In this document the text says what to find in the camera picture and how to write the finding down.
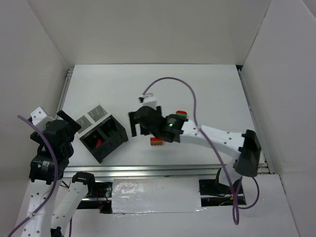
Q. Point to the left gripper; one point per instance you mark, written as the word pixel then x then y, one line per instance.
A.
pixel 68 119

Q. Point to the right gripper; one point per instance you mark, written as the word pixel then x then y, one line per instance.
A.
pixel 138 122

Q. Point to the red and tan lego brick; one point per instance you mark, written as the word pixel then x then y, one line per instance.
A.
pixel 156 141

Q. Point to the small green lego brick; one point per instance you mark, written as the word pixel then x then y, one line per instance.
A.
pixel 111 132

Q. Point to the red lego plate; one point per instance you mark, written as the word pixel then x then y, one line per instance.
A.
pixel 99 142

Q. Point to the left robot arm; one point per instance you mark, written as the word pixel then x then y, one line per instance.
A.
pixel 44 218

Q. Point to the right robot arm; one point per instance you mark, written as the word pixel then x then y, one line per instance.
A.
pixel 238 153

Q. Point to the white two-compartment container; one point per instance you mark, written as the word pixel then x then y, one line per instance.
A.
pixel 91 119

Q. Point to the black two-compartment container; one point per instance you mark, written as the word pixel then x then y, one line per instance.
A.
pixel 109 144

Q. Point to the red green arched lego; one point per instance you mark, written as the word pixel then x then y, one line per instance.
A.
pixel 181 113

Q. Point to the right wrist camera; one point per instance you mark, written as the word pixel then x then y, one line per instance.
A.
pixel 149 100

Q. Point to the aluminium left rail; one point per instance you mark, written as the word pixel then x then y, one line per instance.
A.
pixel 68 77

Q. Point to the aluminium rail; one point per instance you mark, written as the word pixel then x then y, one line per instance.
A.
pixel 68 77
pixel 111 172
pixel 265 152

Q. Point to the aluminium front rail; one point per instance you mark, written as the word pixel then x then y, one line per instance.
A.
pixel 111 172

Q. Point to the aluminium right rail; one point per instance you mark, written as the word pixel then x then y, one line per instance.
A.
pixel 265 152

